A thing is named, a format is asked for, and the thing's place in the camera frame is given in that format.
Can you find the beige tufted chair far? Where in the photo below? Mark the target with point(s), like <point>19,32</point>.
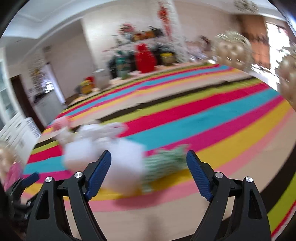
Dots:
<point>232,49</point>

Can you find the green snack bag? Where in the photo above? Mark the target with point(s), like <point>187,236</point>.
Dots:
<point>122,63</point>

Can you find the flower vase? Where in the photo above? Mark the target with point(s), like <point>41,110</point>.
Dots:
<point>127,30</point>

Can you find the white foam block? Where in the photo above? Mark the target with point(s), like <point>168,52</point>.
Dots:
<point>111,162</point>

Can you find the white paper carton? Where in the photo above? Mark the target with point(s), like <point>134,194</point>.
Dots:
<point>65,136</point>

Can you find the beige tufted chair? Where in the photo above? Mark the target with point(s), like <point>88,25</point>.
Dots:
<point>10,162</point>
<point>286,74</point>
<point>232,49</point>

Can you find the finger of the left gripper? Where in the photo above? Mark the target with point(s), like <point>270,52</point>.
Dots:
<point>28,181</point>

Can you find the striped colourful tablecloth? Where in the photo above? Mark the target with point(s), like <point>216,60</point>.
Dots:
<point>236,123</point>

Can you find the yellow lidded jar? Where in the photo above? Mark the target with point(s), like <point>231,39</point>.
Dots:
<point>86,87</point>

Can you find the pink lined trash bin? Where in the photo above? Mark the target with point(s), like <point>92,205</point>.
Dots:
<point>15,173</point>

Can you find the pink foam net ball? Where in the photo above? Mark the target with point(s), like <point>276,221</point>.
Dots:
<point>62,122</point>

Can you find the white tall glass cabinet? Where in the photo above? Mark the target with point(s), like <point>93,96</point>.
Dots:
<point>17,130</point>

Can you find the beige tufted chair near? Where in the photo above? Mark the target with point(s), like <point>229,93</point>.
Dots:
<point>286,74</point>

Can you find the brown curtain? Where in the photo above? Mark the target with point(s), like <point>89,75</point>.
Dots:
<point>254,29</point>

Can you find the white plastic wrap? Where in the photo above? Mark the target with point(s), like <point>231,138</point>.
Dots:
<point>93,132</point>

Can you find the red thermos jug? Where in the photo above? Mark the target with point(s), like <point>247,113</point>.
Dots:
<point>144,59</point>

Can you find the chandelier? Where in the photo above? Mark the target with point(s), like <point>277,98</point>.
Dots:
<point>246,6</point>

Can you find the red chinese knot ornament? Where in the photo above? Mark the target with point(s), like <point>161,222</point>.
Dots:
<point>164,17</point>

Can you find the green white foam net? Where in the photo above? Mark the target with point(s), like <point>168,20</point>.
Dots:
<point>163,163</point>

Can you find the small yellow lid jar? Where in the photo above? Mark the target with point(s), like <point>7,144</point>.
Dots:
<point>167,58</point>

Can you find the beige tufted chair left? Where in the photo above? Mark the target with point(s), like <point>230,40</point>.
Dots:
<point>10,162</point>

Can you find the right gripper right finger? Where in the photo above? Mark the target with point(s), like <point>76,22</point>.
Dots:
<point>236,210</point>

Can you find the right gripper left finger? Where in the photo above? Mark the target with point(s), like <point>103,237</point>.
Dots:
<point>48,219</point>

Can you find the white low cabinet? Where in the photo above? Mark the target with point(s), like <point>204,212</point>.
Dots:
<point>48,106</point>

